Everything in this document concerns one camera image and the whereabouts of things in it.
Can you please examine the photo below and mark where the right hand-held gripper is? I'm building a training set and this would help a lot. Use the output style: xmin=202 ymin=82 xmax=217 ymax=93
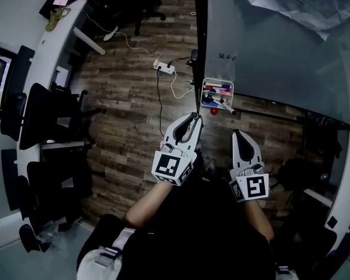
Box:
xmin=227 ymin=128 xmax=270 ymax=204

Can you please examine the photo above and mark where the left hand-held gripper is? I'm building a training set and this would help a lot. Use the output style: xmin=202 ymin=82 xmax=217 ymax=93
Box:
xmin=150 ymin=113 xmax=204 ymax=187

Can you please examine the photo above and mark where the person's left forearm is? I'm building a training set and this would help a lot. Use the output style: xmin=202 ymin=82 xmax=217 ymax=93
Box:
xmin=122 ymin=180 xmax=174 ymax=230

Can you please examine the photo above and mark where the person's right forearm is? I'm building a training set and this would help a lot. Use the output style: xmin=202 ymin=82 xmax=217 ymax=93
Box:
xmin=243 ymin=198 xmax=275 ymax=242

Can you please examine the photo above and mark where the white marker tray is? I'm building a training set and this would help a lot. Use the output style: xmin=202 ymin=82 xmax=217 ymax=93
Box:
xmin=199 ymin=78 xmax=235 ymax=111

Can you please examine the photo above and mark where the large whiteboard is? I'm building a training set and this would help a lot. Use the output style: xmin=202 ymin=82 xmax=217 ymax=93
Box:
xmin=189 ymin=0 xmax=350 ymax=131

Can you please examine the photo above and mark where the black backpack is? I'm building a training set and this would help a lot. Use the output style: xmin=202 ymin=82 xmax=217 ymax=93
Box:
xmin=276 ymin=157 xmax=329 ymax=193

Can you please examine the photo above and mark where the white power strip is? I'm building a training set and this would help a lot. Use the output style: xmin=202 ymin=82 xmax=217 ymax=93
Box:
xmin=152 ymin=58 xmax=177 ymax=75

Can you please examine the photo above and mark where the dark garment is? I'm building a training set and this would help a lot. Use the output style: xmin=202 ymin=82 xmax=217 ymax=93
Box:
xmin=301 ymin=112 xmax=344 ymax=160

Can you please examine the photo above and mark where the person's black shirt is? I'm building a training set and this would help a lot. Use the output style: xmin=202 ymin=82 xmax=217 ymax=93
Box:
xmin=121 ymin=167 xmax=277 ymax=280

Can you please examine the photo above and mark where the white side desk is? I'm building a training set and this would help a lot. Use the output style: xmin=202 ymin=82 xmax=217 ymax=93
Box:
xmin=303 ymin=121 xmax=350 ymax=254

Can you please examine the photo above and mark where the black office chair with headrest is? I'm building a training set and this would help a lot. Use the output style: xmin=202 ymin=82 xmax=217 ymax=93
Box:
xmin=116 ymin=0 xmax=167 ymax=37

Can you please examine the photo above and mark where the black mesh office chair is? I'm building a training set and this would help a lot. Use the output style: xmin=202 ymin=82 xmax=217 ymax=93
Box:
xmin=16 ymin=160 xmax=95 ymax=225
xmin=0 ymin=82 xmax=107 ymax=152
xmin=18 ymin=211 xmax=77 ymax=254

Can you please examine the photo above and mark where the crumpled paper sheet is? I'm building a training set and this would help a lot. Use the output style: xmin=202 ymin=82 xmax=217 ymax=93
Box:
xmin=230 ymin=0 xmax=350 ymax=41

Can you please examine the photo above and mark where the long white curved desk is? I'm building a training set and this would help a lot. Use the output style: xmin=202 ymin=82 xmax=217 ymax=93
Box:
xmin=14 ymin=0 xmax=107 ymax=225

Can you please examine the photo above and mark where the clear plastic bottle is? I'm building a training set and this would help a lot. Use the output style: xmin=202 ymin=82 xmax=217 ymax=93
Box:
xmin=36 ymin=220 xmax=60 ymax=245

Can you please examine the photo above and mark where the olive green bag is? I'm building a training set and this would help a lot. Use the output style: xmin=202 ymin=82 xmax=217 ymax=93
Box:
xmin=44 ymin=7 xmax=72 ymax=33

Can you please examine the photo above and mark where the long black floor cable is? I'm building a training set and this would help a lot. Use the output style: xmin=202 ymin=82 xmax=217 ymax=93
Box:
xmin=155 ymin=68 xmax=166 ymax=137

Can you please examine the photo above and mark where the looped white cable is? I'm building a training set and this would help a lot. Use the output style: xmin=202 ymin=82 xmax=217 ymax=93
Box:
xmin=169 ymin=69 xmax=197 ymax=100

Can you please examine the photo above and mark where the short black cable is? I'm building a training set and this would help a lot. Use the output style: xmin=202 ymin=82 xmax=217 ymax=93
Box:
xmin=166 ymin=56 xmax=194 ymax=68

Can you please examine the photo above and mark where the white laptop charging cable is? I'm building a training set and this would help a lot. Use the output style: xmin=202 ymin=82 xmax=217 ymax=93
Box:
xmin=81 ymin=9 xmax=163 ymax=61

